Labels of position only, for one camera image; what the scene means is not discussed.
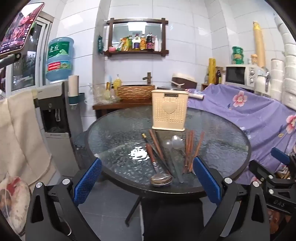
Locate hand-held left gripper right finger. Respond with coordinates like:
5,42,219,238
193,156,271,241

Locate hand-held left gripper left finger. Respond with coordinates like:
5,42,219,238
25,158,103,241

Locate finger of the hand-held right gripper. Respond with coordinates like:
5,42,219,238
270,147,296,167
248,159,279,186

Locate clear plastic spoon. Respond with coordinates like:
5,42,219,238
161,138,184,183
171,135,188,163

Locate wooden-handled metal spoon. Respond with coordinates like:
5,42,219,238
145,143,173,187

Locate dark-handled metal spoon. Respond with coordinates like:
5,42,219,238
142,133,173,183

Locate cream plastic utensil holder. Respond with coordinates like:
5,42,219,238
151,89,189,132

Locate round grey stool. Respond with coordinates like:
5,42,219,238
73,130,89,154

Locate purple floral cloth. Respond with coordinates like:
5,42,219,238
185,83,296,186

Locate round glass table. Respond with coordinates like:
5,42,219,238
84,107,252,226

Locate white electric kettle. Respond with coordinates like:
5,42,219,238
254,68,271,96

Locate wooden counter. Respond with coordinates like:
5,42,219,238
92,101,153,119

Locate teal cup holder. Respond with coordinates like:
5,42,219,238
68,93,85,106

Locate grey water dispenser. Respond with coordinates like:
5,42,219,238
36,81,84,180

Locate beige towel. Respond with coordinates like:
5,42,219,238
0,90,56,186

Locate cream pan with glass lid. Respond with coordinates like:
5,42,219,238
157,85,205,101

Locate clear plastic bags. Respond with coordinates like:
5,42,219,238
92,84,121,105

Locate white microwave oven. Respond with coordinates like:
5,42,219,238
225,64,260,90

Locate white paper cup stack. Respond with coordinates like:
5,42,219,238
68,75,79,96

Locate wicker pattern wash basin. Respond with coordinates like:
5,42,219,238
117,85,155,102

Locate white brown rice cooker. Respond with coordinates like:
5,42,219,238
171,73,197,90

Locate stack of green cups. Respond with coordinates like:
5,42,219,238
232,46,245,65

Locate yellow plastic wrap roll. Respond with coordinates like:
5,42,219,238
208,58,217,84

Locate rolled bamboo mat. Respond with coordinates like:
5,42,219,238
253,21,266,68

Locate bronze faucet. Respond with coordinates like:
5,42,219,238
142,72,153,85

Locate blue water jug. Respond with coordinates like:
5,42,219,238
45,37,75,84

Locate dark soy sauce bottle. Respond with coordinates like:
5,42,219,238
146,32,155,51

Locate wooden framed mirror shelf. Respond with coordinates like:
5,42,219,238
104,18,169,57

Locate smartphone with lit screen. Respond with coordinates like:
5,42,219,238
0,2,45,55

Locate window with white frame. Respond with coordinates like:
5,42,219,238
10,14,53,91

